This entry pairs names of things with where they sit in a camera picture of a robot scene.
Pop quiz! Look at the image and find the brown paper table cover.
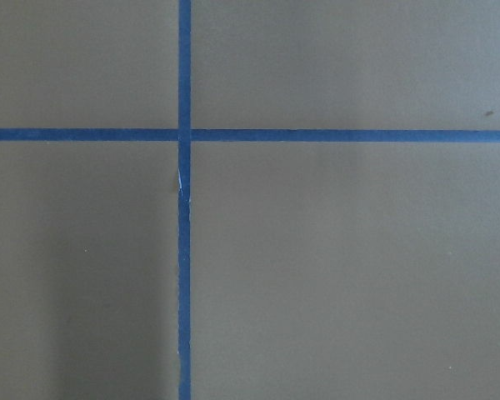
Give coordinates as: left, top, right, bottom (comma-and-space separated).
0, 1, 500, 399

